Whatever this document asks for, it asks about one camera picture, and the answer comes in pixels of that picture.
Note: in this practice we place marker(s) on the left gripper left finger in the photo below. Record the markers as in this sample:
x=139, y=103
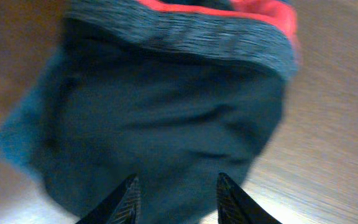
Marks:
x=121, y=206

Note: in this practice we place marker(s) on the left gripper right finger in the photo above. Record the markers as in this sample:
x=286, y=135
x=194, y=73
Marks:
x=235, y=206

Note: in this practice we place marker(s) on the black leggings red grey waistband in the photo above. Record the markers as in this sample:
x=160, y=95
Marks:
x=173, y=91

